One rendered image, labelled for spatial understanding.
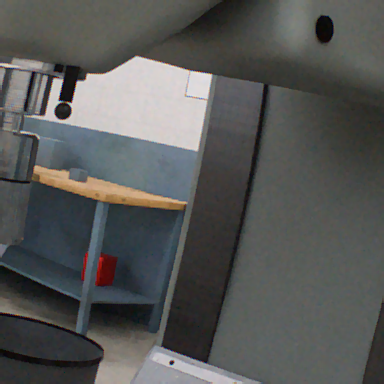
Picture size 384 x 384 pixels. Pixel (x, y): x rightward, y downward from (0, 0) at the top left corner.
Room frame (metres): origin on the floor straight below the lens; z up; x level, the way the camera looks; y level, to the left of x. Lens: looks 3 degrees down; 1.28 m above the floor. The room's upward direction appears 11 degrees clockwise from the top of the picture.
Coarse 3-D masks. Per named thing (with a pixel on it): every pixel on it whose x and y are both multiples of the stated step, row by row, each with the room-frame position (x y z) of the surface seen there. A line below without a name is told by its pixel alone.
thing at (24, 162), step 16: (0, 160) 0.49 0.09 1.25; (16, 160) 0.50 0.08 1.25; (32, 160) 0.51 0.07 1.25; (0, 176) 0.49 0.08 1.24; (16, 176) 0.50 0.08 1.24; (32, 176) 0.52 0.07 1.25; (0, 192) 0.49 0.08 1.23; (16, 192) 0.50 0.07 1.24; (0, 208) 0.50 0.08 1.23; (16, 208) 0.50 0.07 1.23; (0, 224) 0.50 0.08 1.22; (16, 224) 0.50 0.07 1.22; (0, 240) 0.50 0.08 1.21; (16, 240) 0.51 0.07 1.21
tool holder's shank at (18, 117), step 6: (0, 114) 0.50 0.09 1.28; (6, 114) 0.50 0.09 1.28; (12, 114) 0.51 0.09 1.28; (18, 114) 0.51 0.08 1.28; (24, 114) 0.51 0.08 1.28; (30, 114) 0.51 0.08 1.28; (0, 120) 0.50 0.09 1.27; (6, 120) 0.50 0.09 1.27; (12, 120) 0.51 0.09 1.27; (18, 120) 0.51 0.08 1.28; (0, 126) 0.50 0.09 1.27; (6, 126) 0.51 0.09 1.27; (12, 126) 0.51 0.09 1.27; (18, 126) 0.51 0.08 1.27
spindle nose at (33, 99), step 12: (0, 72) 0.49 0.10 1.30; (12, 72) 0.49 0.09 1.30; (24, 72) 0.49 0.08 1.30; (0, 84) 0.49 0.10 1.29; (12, 84) 0.49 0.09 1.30; (24, 84) 0.49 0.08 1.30; (36, 84) 0.50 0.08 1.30; (48, 84) 0.51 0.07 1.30; (0, 96) 0.49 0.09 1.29; (12, 96) 0.49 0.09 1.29; (24, 96) 0.50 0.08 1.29; (36, 96) 0.50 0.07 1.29; (48, 96) 0.51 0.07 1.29; (0, 108) 0.49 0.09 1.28; (12, 108) 0.49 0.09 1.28; (24, 108) 0.50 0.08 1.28; (36, 108) 0.50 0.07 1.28
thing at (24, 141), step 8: (0, 136) 0.49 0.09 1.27; (8, 136) 0.49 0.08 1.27; (16, 136) 0.50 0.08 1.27; (24, 136) 0.50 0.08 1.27; (32, 136) 0.51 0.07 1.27; (0, 144) 0.49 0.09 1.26; (8, 144) 0.49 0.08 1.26; (16, 144) 0.50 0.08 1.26; (24, 144) 0.50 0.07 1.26; (32, 144) 0.51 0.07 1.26; (32, 152) 0.51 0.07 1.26
